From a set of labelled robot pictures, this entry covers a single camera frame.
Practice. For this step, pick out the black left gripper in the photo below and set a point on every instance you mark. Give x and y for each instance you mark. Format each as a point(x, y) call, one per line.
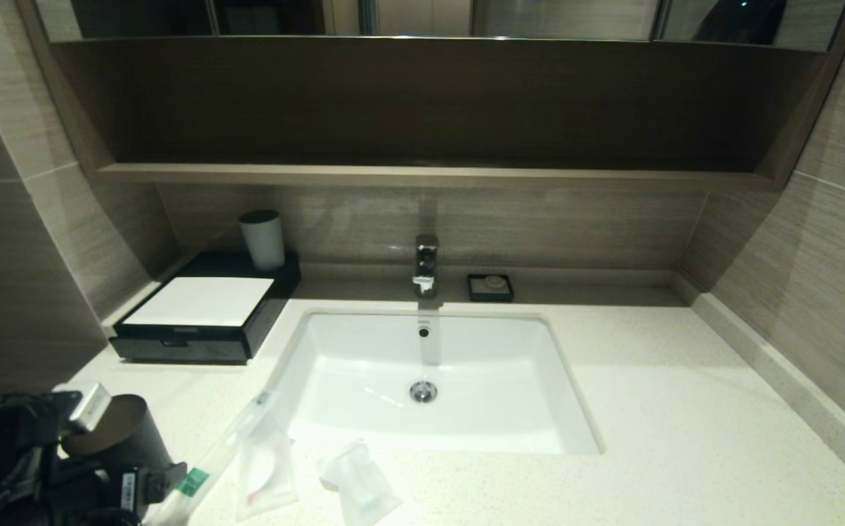
point(93, 497)

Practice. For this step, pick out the black cup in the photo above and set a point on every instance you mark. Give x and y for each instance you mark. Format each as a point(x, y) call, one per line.
point(137, 438)

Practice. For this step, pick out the black drawer box white top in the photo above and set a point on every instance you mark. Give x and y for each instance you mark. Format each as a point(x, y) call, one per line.
point(196, 343)

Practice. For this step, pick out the toothbrush packet green label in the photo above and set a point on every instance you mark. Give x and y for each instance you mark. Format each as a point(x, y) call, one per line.
point(210, 464)

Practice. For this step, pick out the clear sachet cotton pads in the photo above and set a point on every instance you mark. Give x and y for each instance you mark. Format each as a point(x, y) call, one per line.
point(265, 467)

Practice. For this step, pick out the crumpled clear plastic sachet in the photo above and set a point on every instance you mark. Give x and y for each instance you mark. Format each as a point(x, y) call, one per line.
point(360, 486)

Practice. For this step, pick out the grey white cup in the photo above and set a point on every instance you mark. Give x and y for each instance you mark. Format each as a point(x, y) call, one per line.
point(265, 245)

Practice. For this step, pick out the chrome sink drain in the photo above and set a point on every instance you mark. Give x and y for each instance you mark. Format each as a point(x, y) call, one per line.
point(423, 391)

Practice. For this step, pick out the white sink basin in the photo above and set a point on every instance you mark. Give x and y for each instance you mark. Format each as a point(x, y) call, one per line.
point(466, 394)

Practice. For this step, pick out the chrome faucet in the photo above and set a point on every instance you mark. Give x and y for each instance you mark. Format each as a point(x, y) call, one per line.
point(426, 263)

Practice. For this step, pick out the black soap dish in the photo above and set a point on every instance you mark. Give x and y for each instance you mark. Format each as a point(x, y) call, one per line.
point(475, 296)

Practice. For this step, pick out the beige soap bar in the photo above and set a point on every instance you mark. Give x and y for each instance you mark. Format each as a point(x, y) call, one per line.
point(494, 282)

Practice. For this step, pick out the mirror cabinet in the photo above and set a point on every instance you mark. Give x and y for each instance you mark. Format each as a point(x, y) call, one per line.
point(561, 18)

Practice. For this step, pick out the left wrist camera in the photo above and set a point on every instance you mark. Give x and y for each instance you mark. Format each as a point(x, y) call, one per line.
point(90, 405)

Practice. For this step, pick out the brown wooden wall shelf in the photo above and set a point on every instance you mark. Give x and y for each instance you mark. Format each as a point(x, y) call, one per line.
point(430, 175)

